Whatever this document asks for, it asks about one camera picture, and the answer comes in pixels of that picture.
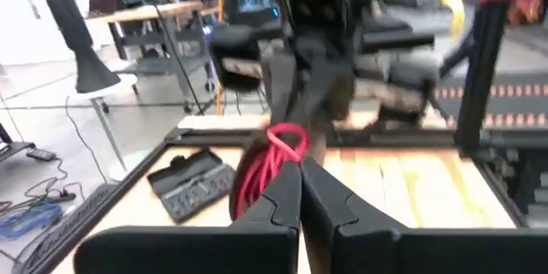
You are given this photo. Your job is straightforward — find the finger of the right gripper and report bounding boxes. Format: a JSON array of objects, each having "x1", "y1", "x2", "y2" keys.
[
  {"x1": 261, "y1": 50, "x2": 301, "y2": 128},
  {"x1": 290, "y1": 46, "x2": 355, "y2": 132}
]

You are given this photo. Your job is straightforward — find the dark brown box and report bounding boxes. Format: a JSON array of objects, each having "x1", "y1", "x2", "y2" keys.
[{"x1": 88, "y1": 0, "x2": 119, "y2": 16}]

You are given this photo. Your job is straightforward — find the black cone-footed pole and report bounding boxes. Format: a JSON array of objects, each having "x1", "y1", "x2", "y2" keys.
[{"x1": 29, "y1": 0, "x2": 122, "y2": 94}]

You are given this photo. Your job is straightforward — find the black aluminium table frame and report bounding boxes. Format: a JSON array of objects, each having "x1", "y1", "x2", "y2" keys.
[{"x1": 12, "y1": 0, "x2": 548, "y2": 274}]

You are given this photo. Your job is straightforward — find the thin black diagonal pole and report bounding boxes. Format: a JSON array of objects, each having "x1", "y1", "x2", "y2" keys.
[{"x1": 153, "y1": 3, "x2": 206, "y2": 116}]

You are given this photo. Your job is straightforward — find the wooden work table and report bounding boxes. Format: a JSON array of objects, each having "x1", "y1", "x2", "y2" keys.
[{"x1": 85, "y1": 0, "x2": 217, "y2": 115}]

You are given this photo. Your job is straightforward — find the yellow cable tag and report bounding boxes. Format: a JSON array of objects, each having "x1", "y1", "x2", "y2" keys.
[{"x1": 439, "y1": 0, "x2": 467, "y2": 39}]

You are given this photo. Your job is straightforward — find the black power brick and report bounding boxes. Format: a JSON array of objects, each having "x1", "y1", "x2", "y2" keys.
[{"x1": 25, "y1": 148, "x2": 57, "y2": 163}]

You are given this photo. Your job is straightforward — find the black slab-shaped device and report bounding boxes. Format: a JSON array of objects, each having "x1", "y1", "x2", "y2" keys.
[{"x1": 146, "y1": 148, "x2": 223, "y2": 198}]

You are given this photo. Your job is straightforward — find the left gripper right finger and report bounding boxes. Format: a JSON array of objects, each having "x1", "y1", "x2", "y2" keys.
[{"x1": 299, "y1": 157, "x2": 548, "y2": 274}]

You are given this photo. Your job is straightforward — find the thin red wire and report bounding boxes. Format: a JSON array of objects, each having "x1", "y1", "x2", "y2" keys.
[{"x1": 234, "y1": 122, "x2": 310, "y2": 220}]

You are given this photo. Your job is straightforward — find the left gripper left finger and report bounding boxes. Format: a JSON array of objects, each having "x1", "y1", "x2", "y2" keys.
[{"x1": 73, "y1": 160, "x2": 303, "y2": 274}]

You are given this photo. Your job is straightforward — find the coiled blue cable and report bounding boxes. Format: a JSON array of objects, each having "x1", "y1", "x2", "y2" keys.
[{"x1": 0, "y1": 203, "x2": 63, "y2": 240}]

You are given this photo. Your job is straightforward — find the black power strip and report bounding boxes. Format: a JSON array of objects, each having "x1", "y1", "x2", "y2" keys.
[{"x1": 42, "y1": 191, "x2": 77, "y2": 205}]

